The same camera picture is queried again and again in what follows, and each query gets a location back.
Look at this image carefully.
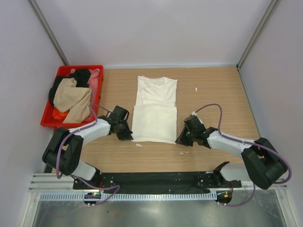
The white t-shirt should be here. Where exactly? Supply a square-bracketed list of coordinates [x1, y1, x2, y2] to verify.
[132, 76, 178, 144]

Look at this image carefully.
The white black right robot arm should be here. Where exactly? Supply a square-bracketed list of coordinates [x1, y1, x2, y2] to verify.
[175, 115, 291, 190]

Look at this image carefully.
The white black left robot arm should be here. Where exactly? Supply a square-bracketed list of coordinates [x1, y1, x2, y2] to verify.
[42, 106, 133, 189]

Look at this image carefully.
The pink t-shirt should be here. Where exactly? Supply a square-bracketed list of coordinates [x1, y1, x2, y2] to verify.
[70, 69, 100, 102]

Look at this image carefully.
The beige t-shirt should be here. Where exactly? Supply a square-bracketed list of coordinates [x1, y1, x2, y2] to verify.
[53, 78, 91, 123]

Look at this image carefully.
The red plastic bin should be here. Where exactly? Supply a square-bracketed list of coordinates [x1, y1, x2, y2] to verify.
[40, 65, 104, 129]

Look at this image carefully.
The black t-shirt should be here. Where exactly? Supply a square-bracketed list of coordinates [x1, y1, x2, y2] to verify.
[48, 69, 91, 107]

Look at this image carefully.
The orange t-shirt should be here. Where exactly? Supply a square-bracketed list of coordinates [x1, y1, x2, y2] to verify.
[52, 108, 69, 120]

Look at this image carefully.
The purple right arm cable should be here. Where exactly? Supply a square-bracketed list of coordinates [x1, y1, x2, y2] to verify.
[193, 103, 292, 207]

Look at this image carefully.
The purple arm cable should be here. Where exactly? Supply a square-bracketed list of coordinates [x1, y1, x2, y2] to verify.
[193, 103, 292, 207]
[55, 104, 121, 206]

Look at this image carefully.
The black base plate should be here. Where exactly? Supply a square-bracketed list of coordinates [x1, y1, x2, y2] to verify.
[86, 172, 242, 195]

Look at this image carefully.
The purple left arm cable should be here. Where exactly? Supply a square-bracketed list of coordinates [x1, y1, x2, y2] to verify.
[55, 104, 121, 206]

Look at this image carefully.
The aluminium rail frame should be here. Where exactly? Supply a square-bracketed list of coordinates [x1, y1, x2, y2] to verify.
[23, 170, 298, 227]

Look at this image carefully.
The grey metal corner post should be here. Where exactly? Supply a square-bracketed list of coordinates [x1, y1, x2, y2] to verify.
[28, 0, 69, 65]

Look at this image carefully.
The grey right corner post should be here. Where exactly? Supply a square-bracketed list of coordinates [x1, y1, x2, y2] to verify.
[236, 0, 281, 71]

